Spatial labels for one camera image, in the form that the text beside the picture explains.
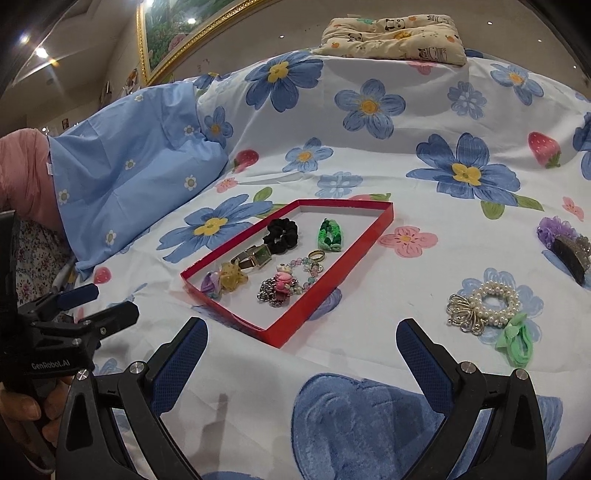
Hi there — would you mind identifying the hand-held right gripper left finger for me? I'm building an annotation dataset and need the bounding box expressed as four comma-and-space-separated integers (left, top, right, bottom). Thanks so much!
54, 317, 208, 480

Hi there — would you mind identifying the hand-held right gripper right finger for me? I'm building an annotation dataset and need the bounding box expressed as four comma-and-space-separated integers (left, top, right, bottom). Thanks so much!
396, 318, 559, 480

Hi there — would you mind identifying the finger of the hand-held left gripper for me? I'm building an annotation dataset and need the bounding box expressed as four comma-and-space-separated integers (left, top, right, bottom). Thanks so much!
32, 302, 140, 352
18, 284, 100, 324

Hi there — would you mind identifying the red shallow tray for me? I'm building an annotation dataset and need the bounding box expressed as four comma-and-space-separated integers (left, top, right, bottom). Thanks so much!
180, 198, 394, 349

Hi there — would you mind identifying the rose gold mesh strap watch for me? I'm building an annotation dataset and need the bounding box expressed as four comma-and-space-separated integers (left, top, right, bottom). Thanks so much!
231, 243, 274, 270

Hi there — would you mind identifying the person's left hand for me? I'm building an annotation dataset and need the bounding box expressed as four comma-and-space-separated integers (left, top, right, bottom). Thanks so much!
0, 376, 75, 444

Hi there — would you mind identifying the small floral print cloth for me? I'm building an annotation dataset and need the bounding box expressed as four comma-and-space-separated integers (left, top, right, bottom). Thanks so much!
14, 219, 77, 315

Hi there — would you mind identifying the silver butterfly brooch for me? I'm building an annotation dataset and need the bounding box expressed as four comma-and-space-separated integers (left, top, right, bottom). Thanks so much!
447, 293, 485, 335

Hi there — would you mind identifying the yellow translucent hair clip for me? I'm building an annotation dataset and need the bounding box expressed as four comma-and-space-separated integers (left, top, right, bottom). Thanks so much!
218, 262, 250, 294

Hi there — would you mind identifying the light blue pillow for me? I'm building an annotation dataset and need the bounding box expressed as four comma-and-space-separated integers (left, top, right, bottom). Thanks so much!
48, 82, 230, 280

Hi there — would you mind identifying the pink character hair clip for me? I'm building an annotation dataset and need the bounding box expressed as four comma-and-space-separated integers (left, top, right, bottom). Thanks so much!
272, 265, 296, 296

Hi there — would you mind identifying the pink pillow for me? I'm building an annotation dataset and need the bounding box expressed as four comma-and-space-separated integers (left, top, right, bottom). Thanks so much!
0, 129, 63, 234

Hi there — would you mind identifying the black scrunchie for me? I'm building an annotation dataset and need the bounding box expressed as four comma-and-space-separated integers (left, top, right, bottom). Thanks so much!
262, 218, 299, 254

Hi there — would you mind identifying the purple flower hair clip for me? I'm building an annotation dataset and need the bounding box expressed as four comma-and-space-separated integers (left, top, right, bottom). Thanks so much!
537, 216, 591, 283

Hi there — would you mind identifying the floral printed bedsheet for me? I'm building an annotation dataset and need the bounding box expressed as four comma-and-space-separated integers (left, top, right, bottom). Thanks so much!
69, 46, 591, 480

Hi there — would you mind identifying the gold framed painting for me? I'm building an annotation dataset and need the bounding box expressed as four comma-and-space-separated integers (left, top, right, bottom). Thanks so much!
135, 0, 269, 86

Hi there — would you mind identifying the beige panda print cushion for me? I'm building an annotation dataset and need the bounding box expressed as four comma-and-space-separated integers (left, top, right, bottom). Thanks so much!
321, 15, 467, 66

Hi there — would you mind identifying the purple hair tie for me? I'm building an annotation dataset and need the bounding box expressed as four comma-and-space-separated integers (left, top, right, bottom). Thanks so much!
199, 271, 225, 300

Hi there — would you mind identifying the light green ribbon hair tie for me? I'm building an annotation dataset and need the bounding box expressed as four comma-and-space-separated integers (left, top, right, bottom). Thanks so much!
495, 313, 535, 368

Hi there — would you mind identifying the silver chain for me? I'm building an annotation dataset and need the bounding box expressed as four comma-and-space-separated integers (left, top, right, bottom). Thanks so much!
256, 276, 289, 308

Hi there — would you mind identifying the white pearl bracelet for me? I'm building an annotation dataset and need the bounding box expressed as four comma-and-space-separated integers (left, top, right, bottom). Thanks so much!
468, 281, 522, 328

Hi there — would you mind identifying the pastel beaded bracelet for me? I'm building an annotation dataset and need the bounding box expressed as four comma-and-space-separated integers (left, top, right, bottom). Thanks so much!
277, 257, 324, 296

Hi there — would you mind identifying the green braided bracelet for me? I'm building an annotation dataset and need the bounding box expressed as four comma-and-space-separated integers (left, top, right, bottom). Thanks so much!
316, 217, 346, 253

